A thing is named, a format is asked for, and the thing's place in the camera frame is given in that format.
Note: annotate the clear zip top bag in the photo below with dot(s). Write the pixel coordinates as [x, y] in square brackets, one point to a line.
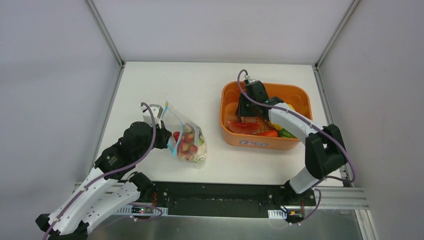
[174, 121]

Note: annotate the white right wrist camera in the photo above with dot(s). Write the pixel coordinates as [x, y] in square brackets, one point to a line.
[249, 81]

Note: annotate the white cauliflower toy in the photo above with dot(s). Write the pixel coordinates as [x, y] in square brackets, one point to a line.
[201, 149]

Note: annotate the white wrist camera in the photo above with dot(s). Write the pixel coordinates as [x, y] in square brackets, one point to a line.
[249, 81]
[152, 114]

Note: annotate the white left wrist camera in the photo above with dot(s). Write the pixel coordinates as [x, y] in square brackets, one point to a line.
[152, 114]

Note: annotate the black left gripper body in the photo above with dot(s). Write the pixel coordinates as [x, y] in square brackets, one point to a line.
[166, 136]

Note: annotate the orange plastic basket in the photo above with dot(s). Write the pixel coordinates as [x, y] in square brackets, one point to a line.
[291, 94]

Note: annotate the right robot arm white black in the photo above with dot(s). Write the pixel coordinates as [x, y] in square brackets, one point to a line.
[324, 147]

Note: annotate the orange carrot toy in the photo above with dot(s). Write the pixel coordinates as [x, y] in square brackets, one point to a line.
[270, 133]

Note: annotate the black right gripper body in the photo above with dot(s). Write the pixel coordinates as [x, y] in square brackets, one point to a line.
[247, 108]

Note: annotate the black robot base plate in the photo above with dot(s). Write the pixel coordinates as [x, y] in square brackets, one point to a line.
[224, 200]

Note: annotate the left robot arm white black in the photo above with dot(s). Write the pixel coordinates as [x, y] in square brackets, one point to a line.
[84, 210]

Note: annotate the red peach cluster toy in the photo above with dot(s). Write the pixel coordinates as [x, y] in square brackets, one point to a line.
[186, 148]

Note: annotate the yellow napa cabbage toy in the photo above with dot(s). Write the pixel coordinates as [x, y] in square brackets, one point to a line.
[280, 114]

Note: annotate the green leafy vegetable toy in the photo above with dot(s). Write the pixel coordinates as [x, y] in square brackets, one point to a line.
[283, 133]

